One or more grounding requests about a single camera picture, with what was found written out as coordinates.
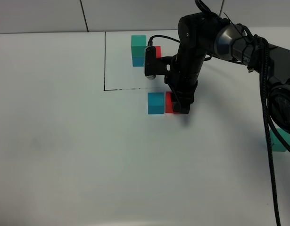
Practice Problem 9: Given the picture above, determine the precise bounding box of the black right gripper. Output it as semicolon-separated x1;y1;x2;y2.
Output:
165;55;205;114

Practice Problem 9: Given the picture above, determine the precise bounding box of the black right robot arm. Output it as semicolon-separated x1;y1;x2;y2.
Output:
169;13;290;134

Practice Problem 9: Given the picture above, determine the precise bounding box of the blue template block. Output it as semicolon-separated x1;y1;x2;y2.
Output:
132;56;145;67

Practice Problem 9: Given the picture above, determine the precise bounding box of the red template block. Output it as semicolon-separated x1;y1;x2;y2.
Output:
155;46;161;58

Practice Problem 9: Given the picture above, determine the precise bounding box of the green template block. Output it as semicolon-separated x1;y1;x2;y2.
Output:
131;35;147;57

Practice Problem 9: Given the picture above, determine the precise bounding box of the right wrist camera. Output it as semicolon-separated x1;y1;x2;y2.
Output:
144;46;178;80

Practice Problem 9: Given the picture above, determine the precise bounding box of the black braided right cable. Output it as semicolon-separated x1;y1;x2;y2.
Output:
194;0;290;226

